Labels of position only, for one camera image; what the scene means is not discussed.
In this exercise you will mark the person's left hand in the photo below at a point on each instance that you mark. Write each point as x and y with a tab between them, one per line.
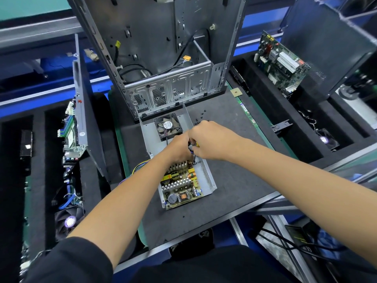
175	151

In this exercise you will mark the green conveyor belt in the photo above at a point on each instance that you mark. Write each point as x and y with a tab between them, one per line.
29	6

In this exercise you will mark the black foam tray with recess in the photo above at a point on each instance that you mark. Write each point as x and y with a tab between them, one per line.
300	144

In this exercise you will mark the silver metal computer case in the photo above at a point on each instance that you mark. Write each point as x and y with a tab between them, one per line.
159	44

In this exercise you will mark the black foam tray with slots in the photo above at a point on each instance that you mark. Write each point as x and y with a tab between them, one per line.
35	191

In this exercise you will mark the grey metal conveyor rail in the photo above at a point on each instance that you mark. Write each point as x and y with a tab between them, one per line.
35	32

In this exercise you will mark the black cooler fan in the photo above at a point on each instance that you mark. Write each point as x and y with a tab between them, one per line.
69	222

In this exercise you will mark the silver power supply unit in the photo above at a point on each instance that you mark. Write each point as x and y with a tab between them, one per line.
150	138

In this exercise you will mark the person's right black shoe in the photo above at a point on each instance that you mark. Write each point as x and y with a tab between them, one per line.
204	235

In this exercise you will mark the small black metal bracket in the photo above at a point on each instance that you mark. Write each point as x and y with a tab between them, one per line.
283	125

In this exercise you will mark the small black rectangular component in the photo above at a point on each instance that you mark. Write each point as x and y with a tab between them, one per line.
26	144

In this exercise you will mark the person's right forearm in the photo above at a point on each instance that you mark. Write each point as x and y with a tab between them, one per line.
306	185

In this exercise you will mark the power supply circuit board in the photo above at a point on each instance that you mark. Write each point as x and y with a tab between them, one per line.
181	188

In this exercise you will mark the black foam work mat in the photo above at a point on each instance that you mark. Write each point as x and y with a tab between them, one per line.
247	179

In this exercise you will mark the green board with white parts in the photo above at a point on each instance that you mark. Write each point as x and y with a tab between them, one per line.
283	63

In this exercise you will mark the person's black clothing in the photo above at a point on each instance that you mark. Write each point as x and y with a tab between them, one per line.
206	268

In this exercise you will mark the person's left forearm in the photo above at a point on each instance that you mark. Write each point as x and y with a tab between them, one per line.
123	215

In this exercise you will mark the grey round metal part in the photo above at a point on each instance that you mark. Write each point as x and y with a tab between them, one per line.
356	91

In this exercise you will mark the person's right hand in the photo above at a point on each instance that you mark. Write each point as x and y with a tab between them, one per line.
215	141

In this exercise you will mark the small black lit fan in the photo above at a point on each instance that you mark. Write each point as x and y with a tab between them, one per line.
324	139

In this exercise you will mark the dark grey case side panel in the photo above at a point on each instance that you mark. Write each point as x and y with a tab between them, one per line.
85	109

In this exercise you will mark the scattered small black screws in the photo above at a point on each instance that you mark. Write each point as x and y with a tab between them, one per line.
201	112

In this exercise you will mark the large black metal panel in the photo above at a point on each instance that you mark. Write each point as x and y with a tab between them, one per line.
330	44

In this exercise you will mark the small beige square chip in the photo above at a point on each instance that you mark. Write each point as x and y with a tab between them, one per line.
236	92

